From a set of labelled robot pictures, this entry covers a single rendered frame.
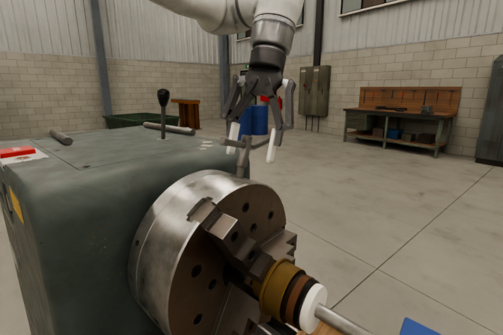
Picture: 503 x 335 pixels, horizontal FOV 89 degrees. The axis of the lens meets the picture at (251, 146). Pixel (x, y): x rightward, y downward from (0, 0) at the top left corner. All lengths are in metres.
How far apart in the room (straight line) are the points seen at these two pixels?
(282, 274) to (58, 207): 0.36
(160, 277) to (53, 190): 0.22
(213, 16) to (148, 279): 0.52
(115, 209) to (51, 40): 10.10
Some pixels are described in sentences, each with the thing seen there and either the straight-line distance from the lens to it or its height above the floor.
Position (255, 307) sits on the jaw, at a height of 1.05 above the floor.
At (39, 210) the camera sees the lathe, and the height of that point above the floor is 1.23.
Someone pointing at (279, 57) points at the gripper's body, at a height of 1.47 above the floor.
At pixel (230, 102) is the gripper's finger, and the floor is 1.37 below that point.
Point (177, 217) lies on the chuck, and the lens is 0.44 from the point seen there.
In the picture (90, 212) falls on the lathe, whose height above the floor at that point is 1.21.
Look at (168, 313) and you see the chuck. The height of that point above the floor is 1.09.
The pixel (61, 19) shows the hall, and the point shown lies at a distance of 10.66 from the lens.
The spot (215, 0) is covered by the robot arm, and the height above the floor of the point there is 1.59.
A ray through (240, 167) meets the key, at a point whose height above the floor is 1.25.
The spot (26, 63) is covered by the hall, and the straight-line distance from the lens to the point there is 10.40.
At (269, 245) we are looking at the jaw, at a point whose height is 1.10.
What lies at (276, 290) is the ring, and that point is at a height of 1.11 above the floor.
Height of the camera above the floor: 1.41
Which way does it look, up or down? 13 degrees down
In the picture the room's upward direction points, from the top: straight up
